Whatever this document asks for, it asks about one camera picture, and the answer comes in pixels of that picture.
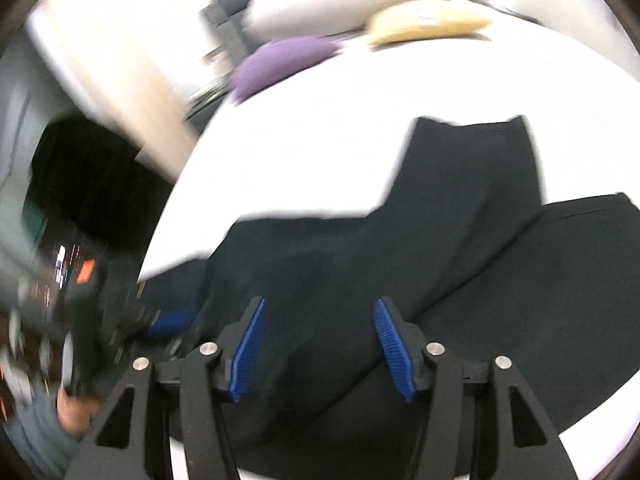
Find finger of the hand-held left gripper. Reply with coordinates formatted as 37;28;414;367
118;285;206;361

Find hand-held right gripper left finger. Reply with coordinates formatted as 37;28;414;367
65;296;268;480

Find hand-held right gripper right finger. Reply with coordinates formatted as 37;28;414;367
372;298;582;480

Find black pants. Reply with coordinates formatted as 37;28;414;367
139;115;640;480

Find person's left forearm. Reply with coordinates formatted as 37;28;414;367
2;395;81;478

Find person's left hand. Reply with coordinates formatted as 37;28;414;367
56;384;103;438

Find dark object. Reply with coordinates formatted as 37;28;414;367
29;114;173;253

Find beige wooden furniture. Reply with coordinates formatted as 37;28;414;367
25;0;213;181

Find white bed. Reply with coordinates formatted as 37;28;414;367
137;7;640;480

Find dark grey headboard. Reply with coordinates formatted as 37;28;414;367
199;0;481;68

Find white pillow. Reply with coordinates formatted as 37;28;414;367
242;0;467;44

